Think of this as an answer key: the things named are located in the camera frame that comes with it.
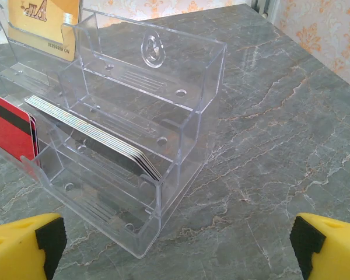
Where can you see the gold VIP card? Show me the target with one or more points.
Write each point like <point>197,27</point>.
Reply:
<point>32,26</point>

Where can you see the black card stack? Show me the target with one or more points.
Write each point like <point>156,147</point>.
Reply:
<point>105,146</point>

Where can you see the pink card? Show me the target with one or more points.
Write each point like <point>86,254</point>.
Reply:
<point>34,140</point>

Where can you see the clear acrylic card stand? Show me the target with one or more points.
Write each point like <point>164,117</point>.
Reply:
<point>192,87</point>

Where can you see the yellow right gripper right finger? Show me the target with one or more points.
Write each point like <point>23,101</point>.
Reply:
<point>335,251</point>

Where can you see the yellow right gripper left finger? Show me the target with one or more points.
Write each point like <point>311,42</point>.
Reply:
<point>14,251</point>

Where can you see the red magnetic stripe card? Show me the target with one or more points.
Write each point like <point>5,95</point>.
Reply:
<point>6,131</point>

